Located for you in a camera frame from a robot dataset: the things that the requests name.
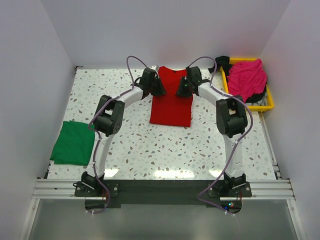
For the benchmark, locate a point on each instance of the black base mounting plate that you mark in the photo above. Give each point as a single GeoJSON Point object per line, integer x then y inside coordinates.
{"type": "Point", "coordinates": [116, 193]}

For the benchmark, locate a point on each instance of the folded green t shirt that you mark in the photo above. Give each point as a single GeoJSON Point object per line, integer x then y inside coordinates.
{"type": "Point", "coordinates": [74, 144]}

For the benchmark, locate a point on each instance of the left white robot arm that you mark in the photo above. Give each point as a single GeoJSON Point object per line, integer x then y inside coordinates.
{"type": "Point", "coordinates": [108, 119]}

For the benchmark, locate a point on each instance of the red t shirt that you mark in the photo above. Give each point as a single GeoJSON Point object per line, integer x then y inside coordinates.
{"type": "Point", "coordinates": [170, 109]}

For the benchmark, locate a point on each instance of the pink t shirt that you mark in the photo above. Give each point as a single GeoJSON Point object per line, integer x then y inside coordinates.
{"type": "Point", "coordinates": [248, 80]}

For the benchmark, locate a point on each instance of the grey cloth in bin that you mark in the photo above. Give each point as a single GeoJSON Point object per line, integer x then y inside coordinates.
{"type": "Point", "coordinates": [263, 101]}

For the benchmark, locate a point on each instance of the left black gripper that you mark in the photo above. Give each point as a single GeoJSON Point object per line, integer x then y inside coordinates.
{"type": "Point", "coordinates": [161, 90]}

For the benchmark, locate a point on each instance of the aluminium rail frame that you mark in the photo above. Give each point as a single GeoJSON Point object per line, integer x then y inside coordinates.
{"type": "Point", "coordinates": [276, 189]}

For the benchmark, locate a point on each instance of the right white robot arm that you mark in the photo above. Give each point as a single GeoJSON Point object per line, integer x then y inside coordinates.
{"type": "Point", "coordinates": [231, 122]}

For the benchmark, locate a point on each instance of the yellow plastic bin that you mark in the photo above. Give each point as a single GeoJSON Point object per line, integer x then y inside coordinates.
{"type": "Point", "coordinates": [254, 107]}

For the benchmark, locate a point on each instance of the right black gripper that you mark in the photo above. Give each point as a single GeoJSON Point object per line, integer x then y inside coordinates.
{"type": "Point", "coordinates": [180, 91]}

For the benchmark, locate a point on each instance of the black t shirt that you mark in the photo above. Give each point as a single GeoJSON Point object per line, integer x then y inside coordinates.
{"type": "Point", "coordinates": [224, 62]}

